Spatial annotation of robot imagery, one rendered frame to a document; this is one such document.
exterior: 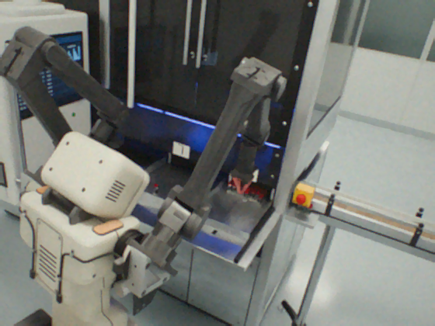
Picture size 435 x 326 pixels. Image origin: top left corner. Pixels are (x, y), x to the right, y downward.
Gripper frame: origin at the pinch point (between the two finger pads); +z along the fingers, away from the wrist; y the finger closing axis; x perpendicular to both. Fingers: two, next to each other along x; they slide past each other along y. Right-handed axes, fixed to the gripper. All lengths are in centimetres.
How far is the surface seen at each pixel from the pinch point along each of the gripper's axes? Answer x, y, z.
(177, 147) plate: 43, 27, 6
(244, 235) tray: -4.3, 0.4, 18.5
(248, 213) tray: 0.7, 17.3, 20.7
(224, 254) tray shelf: -1.6, -11.5, 20.2
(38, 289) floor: 111, -8, 109
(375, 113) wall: -31, 484, 103
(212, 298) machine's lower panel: 14, 25, 88
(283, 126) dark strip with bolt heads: -3.6, 27.7, -17.8
